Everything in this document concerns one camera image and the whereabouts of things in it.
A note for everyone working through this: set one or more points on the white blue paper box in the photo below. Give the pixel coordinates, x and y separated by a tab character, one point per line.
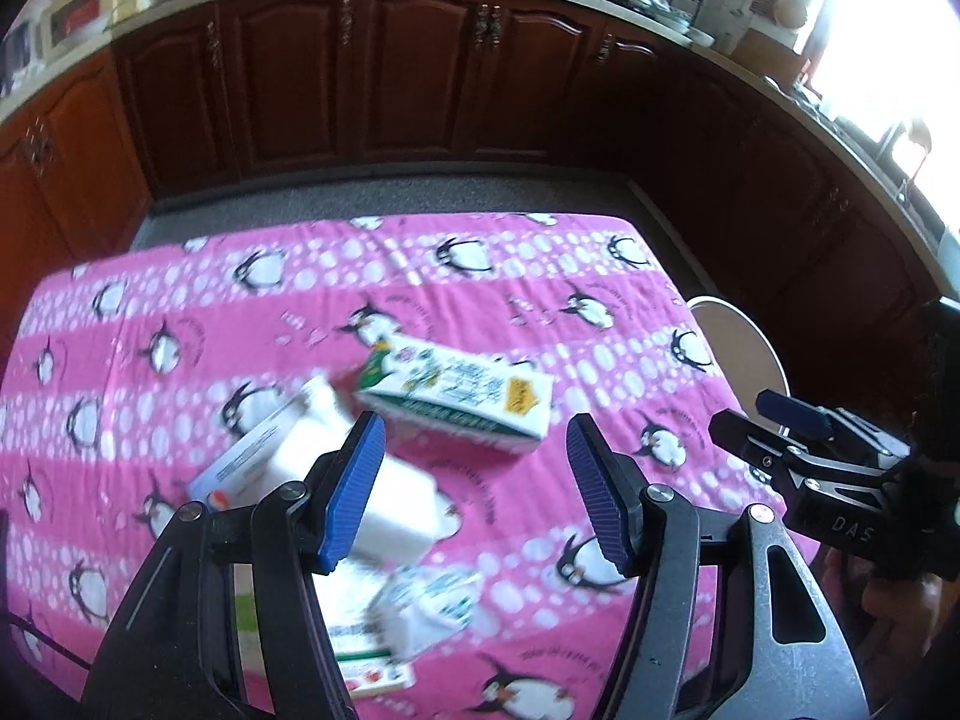
254	466

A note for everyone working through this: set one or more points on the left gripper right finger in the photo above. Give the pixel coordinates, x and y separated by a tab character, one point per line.
651	534

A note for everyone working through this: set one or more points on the cow milk carton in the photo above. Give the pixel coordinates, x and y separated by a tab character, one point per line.
507	406

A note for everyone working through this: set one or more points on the white round trash bin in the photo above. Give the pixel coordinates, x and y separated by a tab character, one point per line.
748	360

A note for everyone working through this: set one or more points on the flat red white carton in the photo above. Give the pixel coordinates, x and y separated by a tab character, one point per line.
345	597

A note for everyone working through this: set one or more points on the white green carton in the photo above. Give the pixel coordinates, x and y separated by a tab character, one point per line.
421	606

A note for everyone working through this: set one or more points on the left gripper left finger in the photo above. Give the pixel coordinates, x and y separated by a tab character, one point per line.
305	528

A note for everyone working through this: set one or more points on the brown kitchen cabinets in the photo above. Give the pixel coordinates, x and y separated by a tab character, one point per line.
199	95

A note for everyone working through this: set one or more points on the white microwave oven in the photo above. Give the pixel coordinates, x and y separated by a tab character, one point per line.
68	23

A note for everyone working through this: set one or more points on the pink penguin tablecloth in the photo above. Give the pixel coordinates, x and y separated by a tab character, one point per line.
129	376

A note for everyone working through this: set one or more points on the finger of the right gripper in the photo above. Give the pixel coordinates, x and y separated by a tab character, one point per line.
773	454
801	420

